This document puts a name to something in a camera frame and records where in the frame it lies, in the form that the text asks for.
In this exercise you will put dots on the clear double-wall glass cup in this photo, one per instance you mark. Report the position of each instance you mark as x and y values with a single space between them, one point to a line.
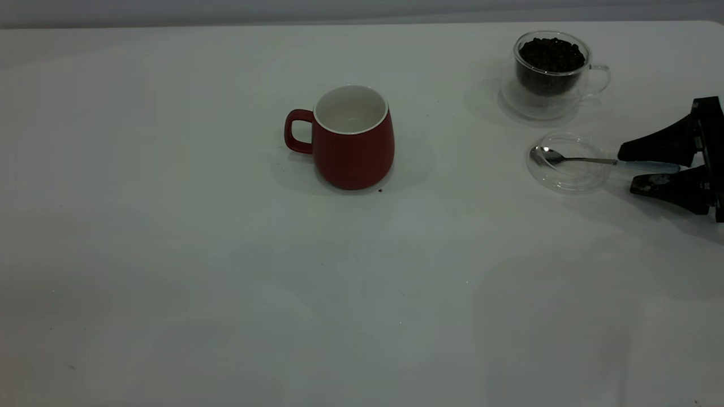
537 107

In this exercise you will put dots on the red ceramic mug white inside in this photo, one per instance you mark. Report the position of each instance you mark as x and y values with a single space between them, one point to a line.
353 158

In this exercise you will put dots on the clear round glass lid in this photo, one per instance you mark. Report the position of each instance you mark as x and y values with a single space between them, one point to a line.
571 182

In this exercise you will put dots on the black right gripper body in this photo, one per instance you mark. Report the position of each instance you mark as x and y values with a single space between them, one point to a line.
714 135

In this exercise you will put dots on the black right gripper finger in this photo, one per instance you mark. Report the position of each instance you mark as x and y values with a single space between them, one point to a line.
670 144
684 189

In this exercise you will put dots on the pile of dark coffee beans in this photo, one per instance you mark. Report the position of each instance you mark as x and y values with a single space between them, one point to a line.
551 56

